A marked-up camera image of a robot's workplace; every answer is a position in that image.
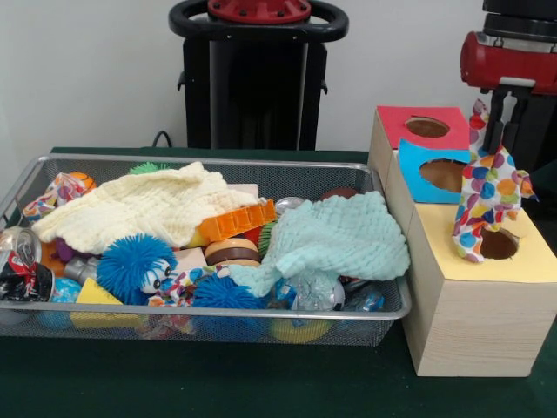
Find wooden three-hole box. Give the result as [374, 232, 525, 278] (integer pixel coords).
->
[367, 105, 557, 378]

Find yellow foam wedge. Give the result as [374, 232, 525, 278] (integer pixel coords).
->
[70, 277, 144, 328]

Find orange plastic toy block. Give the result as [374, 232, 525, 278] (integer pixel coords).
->
[195, 198, 279, 243]

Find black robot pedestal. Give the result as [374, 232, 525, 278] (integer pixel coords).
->
[168, 0, 350, 152]

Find cream waffle cloth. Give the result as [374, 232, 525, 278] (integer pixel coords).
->
[31, 161, 260, 254]

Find crushed soda can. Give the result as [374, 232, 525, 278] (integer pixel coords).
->
[0, 226, 57, 304]

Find blue spiky ball with eyes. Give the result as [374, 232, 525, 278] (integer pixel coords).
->
[95, 233, 180, 306]

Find dark green table cloth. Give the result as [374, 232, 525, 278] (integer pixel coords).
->
[0, 146, 557, 418]

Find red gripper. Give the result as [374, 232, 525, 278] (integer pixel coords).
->
[460, 30, 557, 153]

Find polka-dot cloth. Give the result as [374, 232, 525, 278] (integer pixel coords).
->
[451, 98, 540, 265]
[20, 172, 91, 226]

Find mint green waffle cloth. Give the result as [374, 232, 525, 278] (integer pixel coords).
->
[228, 190, 412, 299]

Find shallow mesh bin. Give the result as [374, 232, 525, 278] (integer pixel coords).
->
[0, 152, 413, 348]

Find toy burger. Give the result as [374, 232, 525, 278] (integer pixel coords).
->
[203, 237, 262, 267]

